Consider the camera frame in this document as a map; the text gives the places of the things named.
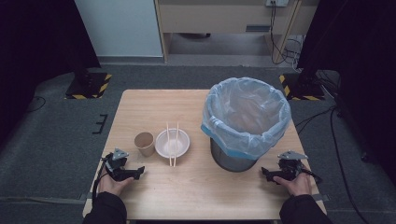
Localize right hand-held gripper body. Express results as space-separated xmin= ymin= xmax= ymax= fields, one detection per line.
xmin=277 ymin=150 xmax=309 ymax=181

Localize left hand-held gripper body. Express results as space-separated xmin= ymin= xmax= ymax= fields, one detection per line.
xmin=104 ymin=147 xmax=138 ymax=182

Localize brown paper cup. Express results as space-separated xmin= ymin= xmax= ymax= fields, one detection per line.
xmin=134 ymin=132 xmax=156 ymax=158

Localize wooden chopstick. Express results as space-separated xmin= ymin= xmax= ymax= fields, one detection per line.
xmin=173 ymin=121 xmax=180 ymax=168
xmin=165 ymin=121 xmax=173 ymax=167

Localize grey metal trash bin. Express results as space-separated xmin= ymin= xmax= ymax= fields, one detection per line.
xmin=209 ymin=137 xmax=260 ymax=173

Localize translucent blue bin bag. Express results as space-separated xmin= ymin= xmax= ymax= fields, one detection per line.
xmin=200 ymin=77 xmax=292 ymax=161

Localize white disposable bowl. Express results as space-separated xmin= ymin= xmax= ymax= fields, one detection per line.
xmin=154 ymin=128 xmax=191 ymax=159

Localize person's right hand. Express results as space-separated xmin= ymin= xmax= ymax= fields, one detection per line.
xmin=273 ymin=171 xmax=313 ymax=198

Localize person's left hand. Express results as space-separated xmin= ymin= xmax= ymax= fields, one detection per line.
xmin=97 ymin=169 xmax=134 ymax=197

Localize black stand base yellow stripes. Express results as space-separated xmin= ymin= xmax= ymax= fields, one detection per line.
xmin=64 ymin=72 xmax=112 ymax=101
xmin=278 ymin=72 xmax=326 ymax=102

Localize white panel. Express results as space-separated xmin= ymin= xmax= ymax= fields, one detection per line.
xmin=74 ymin=0 xmax=164 ymax=58

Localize black curtain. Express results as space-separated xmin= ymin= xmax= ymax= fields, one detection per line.
xmin=0 ymin=0 xmax=101 ymax=147
xmin=297 ymin=0 xmax=396 ymax=175

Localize beige wooden desk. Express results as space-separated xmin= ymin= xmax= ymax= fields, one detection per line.
xmin=154 ymin=0 xmax=320 ymax=63

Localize right hand-held gripper black cable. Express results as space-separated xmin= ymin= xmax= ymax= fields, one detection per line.
xmin=300 ymin=167 xmax=323 ymax=185

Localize hand-held gripper black cable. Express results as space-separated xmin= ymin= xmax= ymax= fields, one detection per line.
xmin=300 ymin=167 xmax=323 ymax=185
xmin=92 ymin=157 xmax=108 ymax=204

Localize left hand-held gripper black cable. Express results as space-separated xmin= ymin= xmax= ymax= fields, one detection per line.
xmin=92 ymin=157 xmax=108 ymax=204

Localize long black floor cable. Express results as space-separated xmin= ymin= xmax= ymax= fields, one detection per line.
xmin=294 ymin=105 xmax=372 ymax=224

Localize thin black floor cable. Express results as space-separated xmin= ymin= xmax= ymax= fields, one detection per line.
xmin=26 ymin=95 xmax=47 ymax=114

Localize black power cable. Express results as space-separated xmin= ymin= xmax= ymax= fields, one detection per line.
xmin=269 ymin=1 xmax=301 ymax=65

